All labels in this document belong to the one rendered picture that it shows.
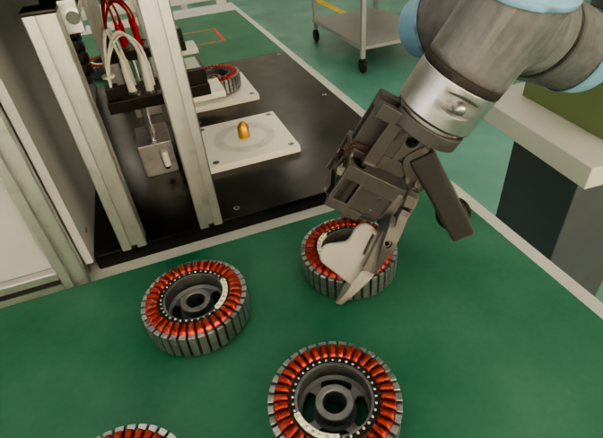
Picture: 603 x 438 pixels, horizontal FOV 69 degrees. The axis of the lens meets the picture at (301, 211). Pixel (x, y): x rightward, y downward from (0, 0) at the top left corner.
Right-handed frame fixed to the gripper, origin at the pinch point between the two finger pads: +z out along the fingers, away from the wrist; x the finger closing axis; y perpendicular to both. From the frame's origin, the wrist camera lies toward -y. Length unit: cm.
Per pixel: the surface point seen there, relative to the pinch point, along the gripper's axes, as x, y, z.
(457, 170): -138, -82, 41
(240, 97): -45.2, 19.4, 8.9
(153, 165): -18.2, 27.0, 12.4
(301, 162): -21.1, 6.3, 2.6
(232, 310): 9.4, 10.9, 3.9
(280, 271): 0.7, 6.2, 4.9
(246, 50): -86, 23, 15
